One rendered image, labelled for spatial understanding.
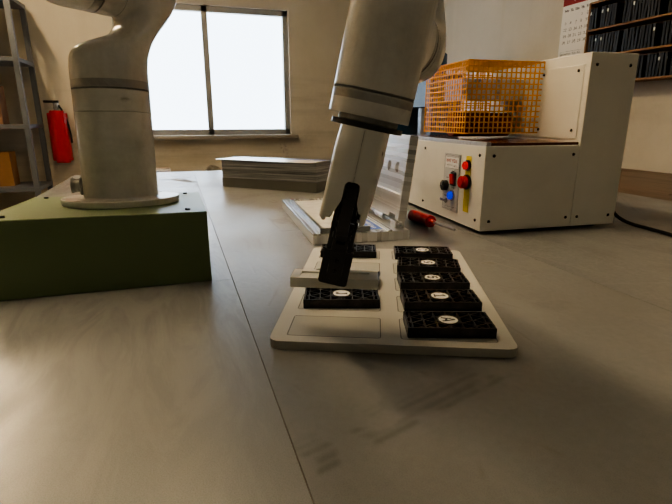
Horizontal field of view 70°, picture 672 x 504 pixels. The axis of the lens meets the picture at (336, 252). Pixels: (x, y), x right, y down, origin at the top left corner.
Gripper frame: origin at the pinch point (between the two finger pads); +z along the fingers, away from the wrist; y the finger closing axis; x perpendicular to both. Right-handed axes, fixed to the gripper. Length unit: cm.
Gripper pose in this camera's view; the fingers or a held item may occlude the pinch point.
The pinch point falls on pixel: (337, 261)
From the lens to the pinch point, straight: 54.4
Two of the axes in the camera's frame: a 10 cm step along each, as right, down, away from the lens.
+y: -0.9, 2.6, -9.6
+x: 9.8, 2.2, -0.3
